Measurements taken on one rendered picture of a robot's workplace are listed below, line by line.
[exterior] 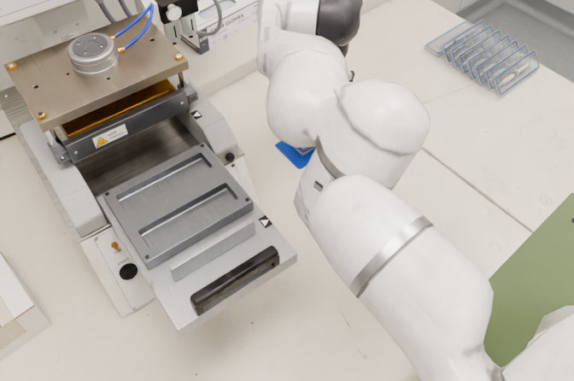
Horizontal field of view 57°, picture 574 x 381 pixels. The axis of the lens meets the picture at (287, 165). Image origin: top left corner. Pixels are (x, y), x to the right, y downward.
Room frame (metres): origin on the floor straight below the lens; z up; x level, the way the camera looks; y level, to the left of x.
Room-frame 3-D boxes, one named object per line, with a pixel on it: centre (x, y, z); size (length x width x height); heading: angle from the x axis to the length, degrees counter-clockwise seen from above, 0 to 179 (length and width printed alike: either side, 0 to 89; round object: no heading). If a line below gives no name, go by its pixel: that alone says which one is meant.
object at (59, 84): (0.77, 0.34, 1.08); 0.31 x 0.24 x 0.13; 126
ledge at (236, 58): (1.38, 0.02, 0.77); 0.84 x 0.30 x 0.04; 130
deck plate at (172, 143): (0.76, 0.36, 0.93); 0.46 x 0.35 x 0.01; 36
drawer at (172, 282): (0.48, 0.16, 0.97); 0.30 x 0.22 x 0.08; 36
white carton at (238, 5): (1.26, 0.20, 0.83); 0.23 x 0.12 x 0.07; 134
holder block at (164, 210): (0.52, 0.19, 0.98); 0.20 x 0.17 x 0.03; 126
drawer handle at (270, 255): (0.37, 0.08, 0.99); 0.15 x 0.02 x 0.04; 126
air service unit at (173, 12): (0.96, 0.24, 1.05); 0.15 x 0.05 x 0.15; 126
